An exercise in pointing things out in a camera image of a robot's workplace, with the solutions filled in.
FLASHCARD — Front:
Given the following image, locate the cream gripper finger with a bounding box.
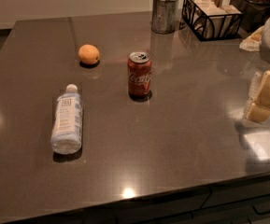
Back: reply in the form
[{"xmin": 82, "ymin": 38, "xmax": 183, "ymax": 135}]
[
  {"xmin": 239, "ymin": 26, "xmax": 263, "ymax": 51},
  {"xmin": 243, "ymin": 69, "xmax": 270, "ymax": 123}
]

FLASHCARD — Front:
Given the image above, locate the clear plastic water bottle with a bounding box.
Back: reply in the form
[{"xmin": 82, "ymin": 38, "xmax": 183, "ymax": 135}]
[{"xmin": 50, "ymin": 84, "xmax": 83, "ymax": 155}]

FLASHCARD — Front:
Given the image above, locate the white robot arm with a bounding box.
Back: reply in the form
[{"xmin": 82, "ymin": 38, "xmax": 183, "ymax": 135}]
[{"xmin": 242, "ymin": 18, "xmax": 270, "ymax": 126}]

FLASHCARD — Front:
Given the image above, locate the dark snack dispenser box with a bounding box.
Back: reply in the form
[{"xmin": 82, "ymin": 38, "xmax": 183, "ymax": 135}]
[{"xmin": 230, "ymin": 0, "xmax": 270, "ymax": 32}]

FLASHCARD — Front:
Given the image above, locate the metal cup with cotton swabs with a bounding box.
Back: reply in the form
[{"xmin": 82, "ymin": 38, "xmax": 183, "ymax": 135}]
[{"xmin": 151, "ymin": 0, "xmax": 178, "ymax": 35}]

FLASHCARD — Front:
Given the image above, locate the red cola can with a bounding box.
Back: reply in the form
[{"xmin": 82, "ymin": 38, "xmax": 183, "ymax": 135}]
[{"xmin": 127, "ymin": 51, "xmax": 151, "ymax": 98}]

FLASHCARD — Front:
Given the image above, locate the orange fruit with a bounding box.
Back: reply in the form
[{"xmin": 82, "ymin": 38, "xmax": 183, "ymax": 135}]
[{"xmin": 78, "ymin": 44, "xmax": 100, "ymax": 65}]

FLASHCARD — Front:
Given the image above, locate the black wire napkin basket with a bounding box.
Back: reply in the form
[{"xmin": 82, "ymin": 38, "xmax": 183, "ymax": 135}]
[{"xmin": 181, "ymin": 0, "xmax": 243, "ymax": 41}]

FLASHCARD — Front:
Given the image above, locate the black drawer handle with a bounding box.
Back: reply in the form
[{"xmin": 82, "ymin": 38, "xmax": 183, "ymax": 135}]
[{"xmin": 252, "ymin": 201, "xmax": 270, "ymax": 216}]

